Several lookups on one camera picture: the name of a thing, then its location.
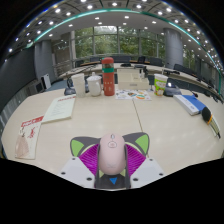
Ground white printed paper sheet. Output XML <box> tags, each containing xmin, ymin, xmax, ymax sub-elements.
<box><xmin>41</xmin><ymin>94</ymin><xmax>77</xmax><ymax>124</ymax></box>

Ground ceiling lights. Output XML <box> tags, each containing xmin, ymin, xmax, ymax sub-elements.
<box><xmin>8</xmin><ymin>0</ymin><xmax>218</xmax><ymax>54</ymax></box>

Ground red drink bottle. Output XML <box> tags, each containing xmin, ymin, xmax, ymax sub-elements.
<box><xmin>101</xmin><ymin>56</ymin><xmax>116</xmax><ymax>97</ymax></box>

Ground cream cardboard box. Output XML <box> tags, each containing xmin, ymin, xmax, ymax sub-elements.
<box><xmin>117</xmin><ymin>68</ymin><xmax>150</xmax><ymax>91</ymax></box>

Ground colourful printed leaflet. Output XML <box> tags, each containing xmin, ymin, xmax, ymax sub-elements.
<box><xmin>115</xmin><ymin>89</ymin><xmax>152</xmax><ymax>102</ymax></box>

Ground red and white leaflet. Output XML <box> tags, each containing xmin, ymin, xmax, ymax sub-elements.
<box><xmin>14</xmin><ymin>115</ymin><xmax>45</xmax><ymax>160</ymax></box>

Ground cat-shaped grey green mouse pad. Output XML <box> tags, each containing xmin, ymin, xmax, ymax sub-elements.
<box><xmin>69</xmin><ymin>131</ymin><xmax>150</xmax><ymax>190</ymax></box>

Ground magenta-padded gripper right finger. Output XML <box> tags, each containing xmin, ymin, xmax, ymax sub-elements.
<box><xmin>124</xmin><ymin>143</ymin><xmax>166</xmax><ymax>190</ymax></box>

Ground green and white paper cup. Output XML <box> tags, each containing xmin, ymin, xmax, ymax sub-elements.
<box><xmin>153</xmin><ymin>73</ymin><xmax>169</xmax><ymax>97</ymax></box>

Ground white lidded mug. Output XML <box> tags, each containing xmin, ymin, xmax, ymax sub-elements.
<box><xmin>86</xmin><ymin>72</ymin><xmax>103</xmax><ymax>98</ymax></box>

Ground blue and white book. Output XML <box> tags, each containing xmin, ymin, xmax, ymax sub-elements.
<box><xmin>173</xmin><ymin>94</ymin><xmax>208</xmax><ymax>117</ymax></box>

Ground pink computer mouse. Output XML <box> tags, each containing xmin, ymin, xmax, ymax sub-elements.
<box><xmin>97</xmin><ymin>132</ymin><xmax>127</xmax><ymax>176</ymax></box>

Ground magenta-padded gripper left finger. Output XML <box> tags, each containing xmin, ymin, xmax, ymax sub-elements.
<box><xmin>59</xmin><ymin>143</ymin><xmax>101</xmax><ymax>190</ymax></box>

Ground dark office chairs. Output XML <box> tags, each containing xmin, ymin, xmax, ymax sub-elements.
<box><xmin>74</xmin><ymin>54</ymin><xmax>222</xmax><ymax>101</ymax></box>

